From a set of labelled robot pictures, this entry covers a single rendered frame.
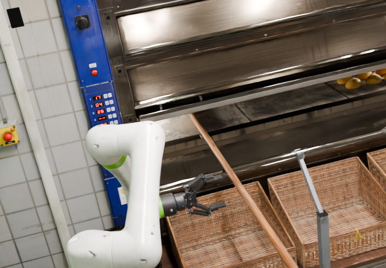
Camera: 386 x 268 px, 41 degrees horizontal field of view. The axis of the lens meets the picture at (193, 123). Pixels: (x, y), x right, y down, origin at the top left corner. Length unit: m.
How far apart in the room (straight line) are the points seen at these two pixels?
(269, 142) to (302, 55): 0.51
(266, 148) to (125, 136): 1.25
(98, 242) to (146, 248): 0.15
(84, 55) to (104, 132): 0.72
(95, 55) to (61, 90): 0.24
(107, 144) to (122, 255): 0.41
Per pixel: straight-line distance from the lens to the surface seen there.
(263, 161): 2.47
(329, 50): 2.84
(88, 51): 2.47
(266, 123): 2.83
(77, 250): 1.65
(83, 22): 2.40
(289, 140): 2.94
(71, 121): 2.61
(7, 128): 2.55
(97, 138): 1.83
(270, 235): 1.95
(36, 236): 2.90
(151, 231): 1.63
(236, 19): 2.60
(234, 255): 2.86
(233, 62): 2.66
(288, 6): 2.69
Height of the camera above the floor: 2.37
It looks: 24 degrees down
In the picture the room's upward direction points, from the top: 9 degrees counter-clockwise
